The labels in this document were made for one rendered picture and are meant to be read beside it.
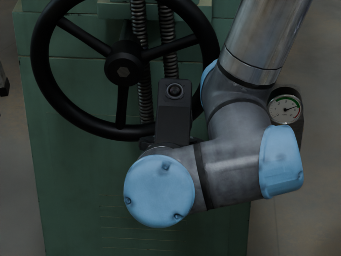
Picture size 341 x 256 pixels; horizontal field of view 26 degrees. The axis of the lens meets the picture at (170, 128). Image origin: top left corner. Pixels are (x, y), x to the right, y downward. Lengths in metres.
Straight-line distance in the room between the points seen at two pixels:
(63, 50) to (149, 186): 0.61
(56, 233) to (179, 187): 0.87
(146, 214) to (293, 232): 1.27
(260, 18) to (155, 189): 0.22
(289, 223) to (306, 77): 0.76
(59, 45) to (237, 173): 0.63
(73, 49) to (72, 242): 0.48
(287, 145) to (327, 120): 1.66
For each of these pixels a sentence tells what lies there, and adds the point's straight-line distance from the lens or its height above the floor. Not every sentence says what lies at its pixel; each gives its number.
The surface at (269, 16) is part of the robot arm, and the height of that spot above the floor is 1.01.
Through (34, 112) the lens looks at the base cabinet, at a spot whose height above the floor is 0.59.
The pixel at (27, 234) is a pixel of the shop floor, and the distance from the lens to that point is 2.03.
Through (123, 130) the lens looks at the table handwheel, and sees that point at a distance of 1.18.
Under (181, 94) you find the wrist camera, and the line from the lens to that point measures 0.96.
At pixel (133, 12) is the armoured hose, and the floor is 0.86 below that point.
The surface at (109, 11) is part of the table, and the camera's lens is 1.18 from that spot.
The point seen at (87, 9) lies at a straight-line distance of 1.29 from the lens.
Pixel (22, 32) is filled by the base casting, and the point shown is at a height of 0.76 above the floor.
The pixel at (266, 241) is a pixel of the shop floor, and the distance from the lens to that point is 1.99.
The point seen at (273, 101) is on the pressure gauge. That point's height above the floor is 0.68.
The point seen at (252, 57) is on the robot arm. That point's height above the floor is 0.96.
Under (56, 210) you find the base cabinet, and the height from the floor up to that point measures 0.34.
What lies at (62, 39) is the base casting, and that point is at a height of 0.75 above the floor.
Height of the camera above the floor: 1.39
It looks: 36 degrees down
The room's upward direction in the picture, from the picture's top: straight up
